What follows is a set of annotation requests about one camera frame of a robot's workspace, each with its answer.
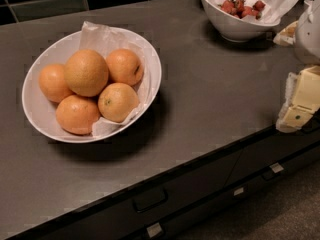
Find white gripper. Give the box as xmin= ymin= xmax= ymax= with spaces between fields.
xmin=273 ymin=0 xmax=320 ymax=133

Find large top orange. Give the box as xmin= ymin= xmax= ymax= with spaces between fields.
xmin=64 ymin=49 xmax=108 ymax=97

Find white bowl with strawberries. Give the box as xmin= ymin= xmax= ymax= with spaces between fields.
xmin=201 ymin=0 xmax=280 ymax=42

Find back right orange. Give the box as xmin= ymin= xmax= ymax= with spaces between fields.
xmin=106 ymin=49 xmax=144 ymax=86

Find front right orange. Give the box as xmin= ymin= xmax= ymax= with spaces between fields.
xmin=98 ymin=83 xmax=139 ymax=123

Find white bowl with oranges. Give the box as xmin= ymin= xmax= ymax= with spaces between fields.
xmin=22 ymin=30 xmax=162 ymax=143

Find front left orange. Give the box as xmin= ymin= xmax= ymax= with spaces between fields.
xmin=56 ymin=95 xmax=100 ymax=135

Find dark right drawer front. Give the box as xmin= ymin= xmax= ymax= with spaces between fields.
xmin=223 ymin=115 xmax=320 ymax=188

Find dark drawer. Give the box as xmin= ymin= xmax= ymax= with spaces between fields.
xmin=122 ymin=147 xmax=320 ymax=240
xmin=22 ymin=151 xmax=240 ymax=240
xmin=223 ymin=115 xmax=320 ymax=188

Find red strawberries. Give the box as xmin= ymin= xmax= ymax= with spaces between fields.
xmin=218 ymin=0 xmax=265 ymax=20

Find dark lower drawer front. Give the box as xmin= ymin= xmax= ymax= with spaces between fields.
xmin=122 ymin=147 xmax=320 ymax=240

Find dark left drawer front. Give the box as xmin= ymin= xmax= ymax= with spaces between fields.
xmin=22 ymin=151 xmax=240 ymax=240

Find white paper liner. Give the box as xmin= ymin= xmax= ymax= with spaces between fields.
xmin=79 ymin=21 xmax=152 ymax=138

